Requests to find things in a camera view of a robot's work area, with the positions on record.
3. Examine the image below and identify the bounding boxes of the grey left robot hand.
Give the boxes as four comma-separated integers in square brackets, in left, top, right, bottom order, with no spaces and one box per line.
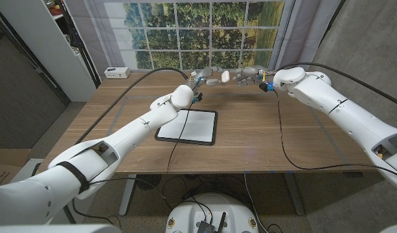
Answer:
[188,66,225,94]

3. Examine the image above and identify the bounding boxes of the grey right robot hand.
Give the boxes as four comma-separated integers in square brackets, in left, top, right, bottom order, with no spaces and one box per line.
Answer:
[232,64,267,87]

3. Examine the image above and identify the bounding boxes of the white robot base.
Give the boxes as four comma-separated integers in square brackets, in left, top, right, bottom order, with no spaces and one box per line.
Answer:
[165,193,260,233]

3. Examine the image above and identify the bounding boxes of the small black-framed whiteboard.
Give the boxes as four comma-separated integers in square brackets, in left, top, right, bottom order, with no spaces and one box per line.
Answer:
[154,109,218,146]

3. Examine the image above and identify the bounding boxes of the printed window backdrop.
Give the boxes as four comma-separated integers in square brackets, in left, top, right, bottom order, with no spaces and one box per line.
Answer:
[63,0,343,78]

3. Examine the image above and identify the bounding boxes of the white power strip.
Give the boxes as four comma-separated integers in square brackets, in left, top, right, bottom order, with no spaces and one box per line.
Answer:
[104,67,131,80]

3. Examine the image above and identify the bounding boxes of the black backdrop stand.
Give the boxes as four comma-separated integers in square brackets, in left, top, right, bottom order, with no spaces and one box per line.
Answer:
[55,0,101,87]
[317,0,346,49]

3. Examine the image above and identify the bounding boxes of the black round floor object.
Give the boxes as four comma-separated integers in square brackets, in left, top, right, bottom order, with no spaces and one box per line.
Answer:
[135,174,163,191]

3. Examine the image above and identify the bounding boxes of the metal table leg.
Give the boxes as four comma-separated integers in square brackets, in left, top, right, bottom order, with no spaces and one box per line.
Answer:
[119,174,137,217]
[284,173,305,216]

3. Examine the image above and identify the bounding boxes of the black antenna module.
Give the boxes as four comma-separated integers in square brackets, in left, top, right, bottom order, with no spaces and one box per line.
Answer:
[196,212,227,233]

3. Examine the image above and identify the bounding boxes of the white cabinet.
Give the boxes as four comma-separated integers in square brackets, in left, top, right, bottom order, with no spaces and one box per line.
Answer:
[0,0,97,103]

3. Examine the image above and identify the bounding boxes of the white flat box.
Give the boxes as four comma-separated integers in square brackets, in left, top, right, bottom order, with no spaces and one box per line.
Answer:
[8,157,43,185]

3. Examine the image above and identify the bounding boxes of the cardboard box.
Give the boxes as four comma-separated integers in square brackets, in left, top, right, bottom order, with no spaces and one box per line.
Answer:
[0,148,32,186]

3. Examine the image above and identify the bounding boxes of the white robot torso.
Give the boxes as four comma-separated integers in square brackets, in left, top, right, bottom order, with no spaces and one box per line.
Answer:
[0,222,397,233]

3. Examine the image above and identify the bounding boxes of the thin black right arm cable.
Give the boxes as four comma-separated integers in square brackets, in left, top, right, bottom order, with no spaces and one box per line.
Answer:
[274,89,397,181]

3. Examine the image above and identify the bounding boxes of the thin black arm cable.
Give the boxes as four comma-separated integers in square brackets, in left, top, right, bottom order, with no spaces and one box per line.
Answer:
[274,89,397,181]
[71,100,194,224]

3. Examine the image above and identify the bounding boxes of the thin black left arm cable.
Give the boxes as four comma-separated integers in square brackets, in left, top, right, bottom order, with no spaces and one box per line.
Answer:
[71,100,194,224]

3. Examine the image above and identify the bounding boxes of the white floor cable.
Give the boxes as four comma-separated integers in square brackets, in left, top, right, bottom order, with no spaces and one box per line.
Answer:
[243,173,262,227]

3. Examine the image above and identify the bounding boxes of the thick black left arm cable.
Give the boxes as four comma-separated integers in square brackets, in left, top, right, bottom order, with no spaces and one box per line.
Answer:
[75,67,190,145]

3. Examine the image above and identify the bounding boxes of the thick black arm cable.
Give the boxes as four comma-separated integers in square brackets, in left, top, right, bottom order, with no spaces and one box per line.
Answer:
[75,67,190,145]
[277,61,397,109]

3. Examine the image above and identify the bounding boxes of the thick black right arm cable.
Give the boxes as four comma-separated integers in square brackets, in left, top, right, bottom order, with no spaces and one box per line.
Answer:
[277,61,397,109]

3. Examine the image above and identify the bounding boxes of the black floor cable bundle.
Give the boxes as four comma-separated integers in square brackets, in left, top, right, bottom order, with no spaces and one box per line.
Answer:
[161,174,244,211]

